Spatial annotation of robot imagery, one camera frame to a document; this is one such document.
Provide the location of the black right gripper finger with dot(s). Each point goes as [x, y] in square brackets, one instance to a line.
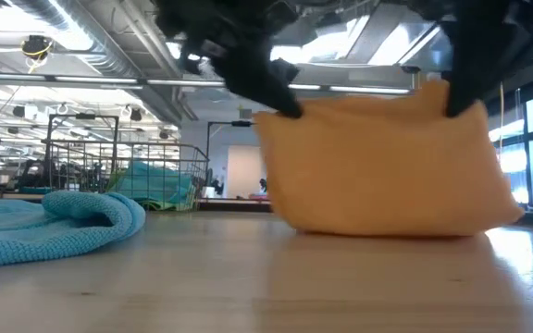
[456, 88]
[477, 78]

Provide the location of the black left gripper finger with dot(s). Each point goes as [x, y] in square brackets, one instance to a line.
[252, 88]
[289, 104]

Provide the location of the orange microfiber towel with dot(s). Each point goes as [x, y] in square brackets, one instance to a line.
[387, 176]

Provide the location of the dark teal microfiber towel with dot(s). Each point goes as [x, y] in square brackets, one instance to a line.
[155, 182]

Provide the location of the green microfiber towel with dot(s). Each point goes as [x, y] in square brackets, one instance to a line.
[123, 185]

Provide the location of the black background robot arm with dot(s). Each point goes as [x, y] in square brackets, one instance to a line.
[263, 185]

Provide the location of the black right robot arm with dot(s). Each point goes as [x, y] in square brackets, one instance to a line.
[525, 18]

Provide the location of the person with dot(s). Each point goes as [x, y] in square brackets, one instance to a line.
[218, 186]
[33, 175]

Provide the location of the black gantry frame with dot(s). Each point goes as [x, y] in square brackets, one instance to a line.
[229, 123]
[83, 115]

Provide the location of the silver ceiling duct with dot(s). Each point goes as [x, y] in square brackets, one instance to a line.
[387, 41]

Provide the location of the silver round air duct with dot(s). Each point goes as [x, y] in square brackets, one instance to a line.
[86, 37]

